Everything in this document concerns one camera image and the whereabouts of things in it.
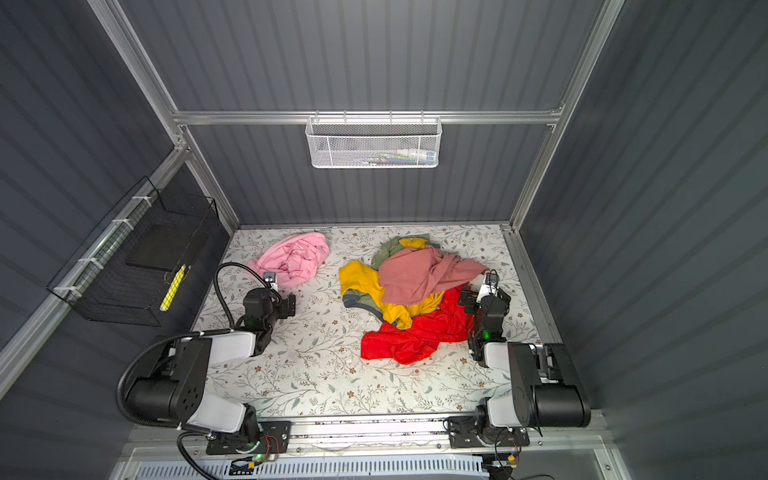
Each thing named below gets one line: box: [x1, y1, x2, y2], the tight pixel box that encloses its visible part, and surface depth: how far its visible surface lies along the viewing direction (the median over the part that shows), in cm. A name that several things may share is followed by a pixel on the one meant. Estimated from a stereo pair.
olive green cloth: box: [342, 289, 394, 325], surface depth 97 cm
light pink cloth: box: [248, 232, 330, 287], surface depth 107 cm
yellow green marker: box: [159, 264, 186, 312], surface depth 70 cm
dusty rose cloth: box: [378, 245, 490, 305], surface depth 93 cm
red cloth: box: [361, 284, 471, 365], surface depth 89 cm
